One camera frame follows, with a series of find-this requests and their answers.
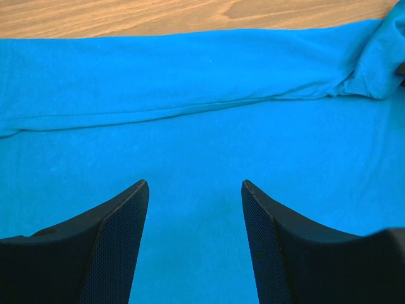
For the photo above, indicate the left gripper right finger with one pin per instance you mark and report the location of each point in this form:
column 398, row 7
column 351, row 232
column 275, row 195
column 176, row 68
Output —
column 297, row 260

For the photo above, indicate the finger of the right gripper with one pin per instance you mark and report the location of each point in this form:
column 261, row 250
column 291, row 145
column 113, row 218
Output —
column 401, row 70

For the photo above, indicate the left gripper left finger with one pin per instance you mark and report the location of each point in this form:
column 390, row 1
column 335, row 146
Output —
column 90, row 258

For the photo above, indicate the blue t shirt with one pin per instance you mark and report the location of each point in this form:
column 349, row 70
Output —
column 315, row 118

